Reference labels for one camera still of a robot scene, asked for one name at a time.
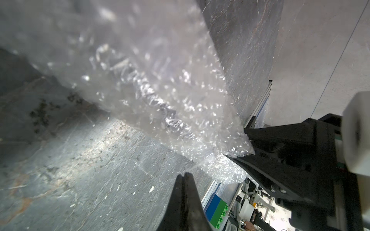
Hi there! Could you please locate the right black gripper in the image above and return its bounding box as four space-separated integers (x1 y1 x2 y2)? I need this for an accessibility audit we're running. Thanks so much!
233 114 364 231

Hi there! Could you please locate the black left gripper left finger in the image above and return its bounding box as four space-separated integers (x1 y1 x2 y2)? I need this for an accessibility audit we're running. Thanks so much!
157 175 185 231

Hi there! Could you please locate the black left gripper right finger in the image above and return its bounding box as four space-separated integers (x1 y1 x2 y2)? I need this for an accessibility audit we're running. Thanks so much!
184 172 212 231

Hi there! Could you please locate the clear bubble wrap sheet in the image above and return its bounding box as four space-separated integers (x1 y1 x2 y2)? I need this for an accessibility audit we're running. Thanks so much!
1 1 254 184

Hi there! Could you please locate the green toy brick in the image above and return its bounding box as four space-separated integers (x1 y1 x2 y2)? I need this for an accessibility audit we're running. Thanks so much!
205 194 228 229

